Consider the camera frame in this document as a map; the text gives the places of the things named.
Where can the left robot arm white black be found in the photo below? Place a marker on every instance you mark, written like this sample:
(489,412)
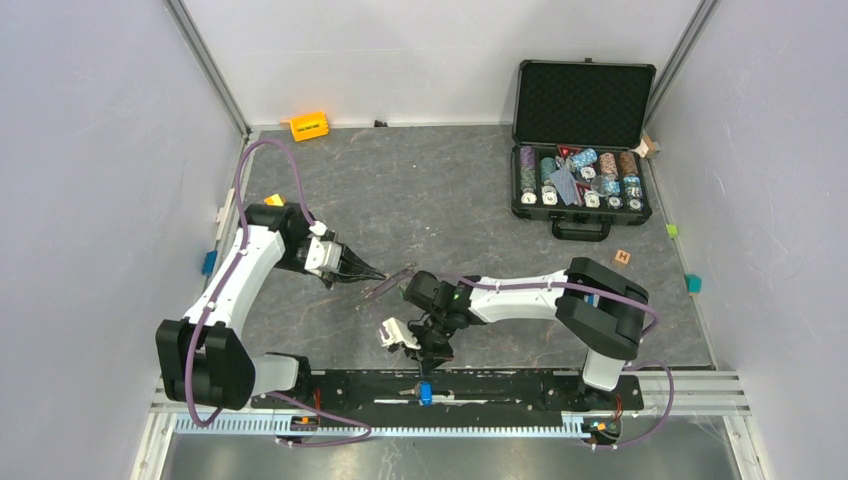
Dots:
(201,356)

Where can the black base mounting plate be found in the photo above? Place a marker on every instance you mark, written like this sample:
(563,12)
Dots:
(473,398)

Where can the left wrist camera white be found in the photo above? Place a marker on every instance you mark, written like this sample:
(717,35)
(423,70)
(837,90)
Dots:
(324,252)

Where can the yellow orange brick stack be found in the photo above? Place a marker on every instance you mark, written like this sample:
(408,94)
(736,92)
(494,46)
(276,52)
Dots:
(275,200)

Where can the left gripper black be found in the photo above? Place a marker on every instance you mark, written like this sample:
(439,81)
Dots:
(351,264)

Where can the key with blue tag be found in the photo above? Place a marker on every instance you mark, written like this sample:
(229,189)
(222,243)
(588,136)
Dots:
(422,391)

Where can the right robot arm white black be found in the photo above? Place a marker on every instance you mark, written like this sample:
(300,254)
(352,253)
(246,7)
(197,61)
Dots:
(603,309)

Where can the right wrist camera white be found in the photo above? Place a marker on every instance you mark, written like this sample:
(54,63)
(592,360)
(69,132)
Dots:
(394,333)

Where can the teal cube right edge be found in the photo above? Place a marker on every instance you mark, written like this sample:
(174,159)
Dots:
(693,283)

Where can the wooden letter H cube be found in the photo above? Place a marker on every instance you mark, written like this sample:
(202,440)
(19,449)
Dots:
(621,258)

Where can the wooden block behind case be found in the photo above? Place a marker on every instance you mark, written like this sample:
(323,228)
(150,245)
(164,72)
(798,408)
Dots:
(648,147)

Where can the playing card deck blue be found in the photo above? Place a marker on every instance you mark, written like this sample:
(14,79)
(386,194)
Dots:
(566,186)

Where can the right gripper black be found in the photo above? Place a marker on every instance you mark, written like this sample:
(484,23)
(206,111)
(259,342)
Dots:
(431,357)

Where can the blue cube left rail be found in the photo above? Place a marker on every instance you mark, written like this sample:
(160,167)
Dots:
(209,263)

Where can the orange toothed block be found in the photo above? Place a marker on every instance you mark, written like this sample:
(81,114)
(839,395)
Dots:
(309,126)

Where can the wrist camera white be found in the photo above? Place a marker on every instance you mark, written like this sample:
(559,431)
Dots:
(324,252)
(394,333)

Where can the black poker chip case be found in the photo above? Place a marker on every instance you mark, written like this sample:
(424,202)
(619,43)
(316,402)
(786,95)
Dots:
(586,117)

